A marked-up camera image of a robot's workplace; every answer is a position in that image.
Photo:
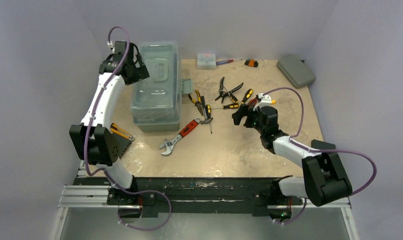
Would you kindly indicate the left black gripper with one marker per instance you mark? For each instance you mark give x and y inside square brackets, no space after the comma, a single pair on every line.
[141,72]

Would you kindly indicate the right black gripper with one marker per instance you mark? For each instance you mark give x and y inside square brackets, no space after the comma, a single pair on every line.
[249,117]

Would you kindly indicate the green plastic tool box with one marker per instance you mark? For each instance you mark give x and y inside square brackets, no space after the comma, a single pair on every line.
[156,103]

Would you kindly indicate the black yellow phillips screwdriver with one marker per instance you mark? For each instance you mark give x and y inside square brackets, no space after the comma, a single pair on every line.
[209,117]

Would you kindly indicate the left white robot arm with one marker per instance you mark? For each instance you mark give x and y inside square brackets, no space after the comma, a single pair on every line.
[98,143]

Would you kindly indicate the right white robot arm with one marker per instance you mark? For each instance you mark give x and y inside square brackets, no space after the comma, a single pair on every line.
[324,178]

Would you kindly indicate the red black utility knife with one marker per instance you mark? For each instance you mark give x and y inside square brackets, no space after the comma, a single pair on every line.
[252,102]

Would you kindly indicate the black pliers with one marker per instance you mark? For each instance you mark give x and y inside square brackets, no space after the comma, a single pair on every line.
[223,92]

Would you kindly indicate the orange black hex key set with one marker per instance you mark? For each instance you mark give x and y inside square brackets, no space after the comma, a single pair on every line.
[251,63]

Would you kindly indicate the blue red screwdriver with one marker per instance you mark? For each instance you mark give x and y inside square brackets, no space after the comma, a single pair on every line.
[226,61]

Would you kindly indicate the grey green case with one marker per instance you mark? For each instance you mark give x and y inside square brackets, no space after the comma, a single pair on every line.
[295,71]

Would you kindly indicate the clear small parts box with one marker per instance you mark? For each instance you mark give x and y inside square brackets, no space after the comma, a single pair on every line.
[206,61]

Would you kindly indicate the black block right edge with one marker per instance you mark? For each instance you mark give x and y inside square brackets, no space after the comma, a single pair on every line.
[322,145]

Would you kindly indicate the red adjustable wrench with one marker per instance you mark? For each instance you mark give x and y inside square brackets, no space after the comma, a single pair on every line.
[168,145]

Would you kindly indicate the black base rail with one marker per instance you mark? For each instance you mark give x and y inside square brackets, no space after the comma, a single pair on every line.
[258,196]

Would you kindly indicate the aluminium frame rail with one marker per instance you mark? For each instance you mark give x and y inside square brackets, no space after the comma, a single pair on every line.
[83,213]

